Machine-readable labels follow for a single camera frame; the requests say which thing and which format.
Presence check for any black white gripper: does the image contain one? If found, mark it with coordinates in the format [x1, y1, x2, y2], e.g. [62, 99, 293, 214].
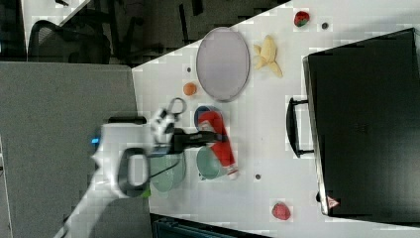
[151, 97, 228, 155]

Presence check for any red plush ketchup bottle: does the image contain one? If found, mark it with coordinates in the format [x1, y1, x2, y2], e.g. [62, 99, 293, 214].
[198, 111, 239, 179]

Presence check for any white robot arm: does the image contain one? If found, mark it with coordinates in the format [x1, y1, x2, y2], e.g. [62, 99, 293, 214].
[53, 97, 228, 238]

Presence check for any green plastic strainer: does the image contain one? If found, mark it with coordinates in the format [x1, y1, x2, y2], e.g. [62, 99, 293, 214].
[151, 153, 186, 198]

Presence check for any blue cup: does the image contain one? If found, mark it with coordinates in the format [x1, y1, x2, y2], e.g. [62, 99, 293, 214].
[193, 105, 223, 132]

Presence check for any orange plush fruit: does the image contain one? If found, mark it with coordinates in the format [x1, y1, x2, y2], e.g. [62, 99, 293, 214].
[183, 82, 197, 96]

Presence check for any grey round plate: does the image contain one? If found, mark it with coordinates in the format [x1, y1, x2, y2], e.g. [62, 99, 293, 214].
[196, 27, 250, 102]

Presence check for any plush strawberry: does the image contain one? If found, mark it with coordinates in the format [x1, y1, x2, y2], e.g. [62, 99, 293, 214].
[271, 202, 291, 220]

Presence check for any peeled plush banana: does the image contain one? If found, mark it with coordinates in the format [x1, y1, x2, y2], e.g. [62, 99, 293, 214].
[254, 35, 283, 77]

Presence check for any red plush tomato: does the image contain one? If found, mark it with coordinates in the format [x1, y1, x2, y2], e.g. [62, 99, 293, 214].
[293, 11, 310, 28]

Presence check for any silver toaster oven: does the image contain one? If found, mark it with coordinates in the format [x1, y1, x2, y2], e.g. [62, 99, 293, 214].
[302, 28, 420, 227]

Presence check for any black office chair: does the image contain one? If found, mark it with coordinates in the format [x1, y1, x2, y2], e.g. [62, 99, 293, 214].
[27, 20, 111, 64]

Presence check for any green cup with handle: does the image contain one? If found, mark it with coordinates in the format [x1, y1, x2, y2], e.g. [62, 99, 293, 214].
[196, 147, 227, 180]

